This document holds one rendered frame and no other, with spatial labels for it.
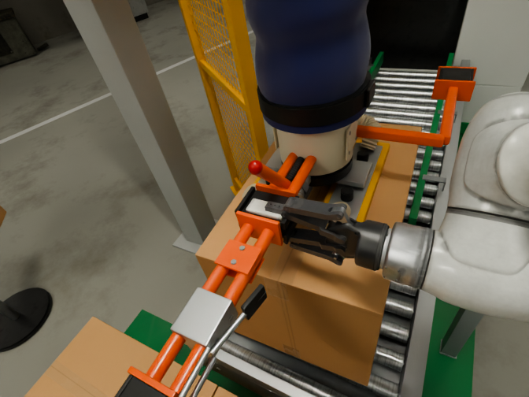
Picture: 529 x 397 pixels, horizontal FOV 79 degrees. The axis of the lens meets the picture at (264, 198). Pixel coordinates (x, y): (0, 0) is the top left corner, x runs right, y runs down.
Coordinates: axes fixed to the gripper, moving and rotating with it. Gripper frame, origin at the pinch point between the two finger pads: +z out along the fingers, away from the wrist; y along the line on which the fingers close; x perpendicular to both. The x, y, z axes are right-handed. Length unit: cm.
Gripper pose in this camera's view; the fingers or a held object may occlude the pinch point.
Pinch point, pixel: (268, 217)
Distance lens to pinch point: 57.8
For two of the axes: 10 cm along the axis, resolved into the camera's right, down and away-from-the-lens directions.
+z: -8.8, -2.1, 4.2
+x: 4.4, -6.7, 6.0
